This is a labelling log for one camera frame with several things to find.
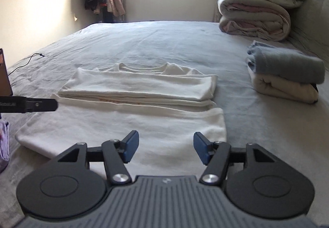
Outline pink hanging clothes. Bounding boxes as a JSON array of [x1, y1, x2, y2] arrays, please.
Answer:
[[94, 0, 126, 16]]

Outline folded cream garment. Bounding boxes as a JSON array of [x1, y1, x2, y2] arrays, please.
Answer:
[[252, 73, 319, 104]]

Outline folded grey sweater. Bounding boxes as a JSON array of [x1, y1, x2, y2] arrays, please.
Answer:
[[246, 40, 326, 85]]

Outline folded grey pink quilt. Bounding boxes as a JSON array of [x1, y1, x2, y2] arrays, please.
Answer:
[[218, 0, 291, 41]]

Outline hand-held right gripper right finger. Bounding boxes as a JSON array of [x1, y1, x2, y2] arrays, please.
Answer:
[[193, 132, 281, 185]]

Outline purple cloth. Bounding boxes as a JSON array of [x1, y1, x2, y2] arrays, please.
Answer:
[[0, 120, 11, 172]]

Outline white printed sweatshirt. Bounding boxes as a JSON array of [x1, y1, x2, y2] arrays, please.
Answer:
[[15, 62, 227, 159]]

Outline black cable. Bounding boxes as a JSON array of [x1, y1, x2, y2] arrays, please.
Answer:
[[8, 53, 46, 76]]

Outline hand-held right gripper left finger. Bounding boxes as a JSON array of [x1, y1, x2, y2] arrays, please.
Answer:
[[51, 130, 140, 185]]

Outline smartphone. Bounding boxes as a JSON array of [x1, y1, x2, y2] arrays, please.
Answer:
[[0, 48, 13, 96]]

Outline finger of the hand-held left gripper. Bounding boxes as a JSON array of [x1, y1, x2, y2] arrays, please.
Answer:
[[18, 98, 58, 113]]

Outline grey padded headboard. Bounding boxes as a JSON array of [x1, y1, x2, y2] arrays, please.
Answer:
[[283, 0, 329, 69]]

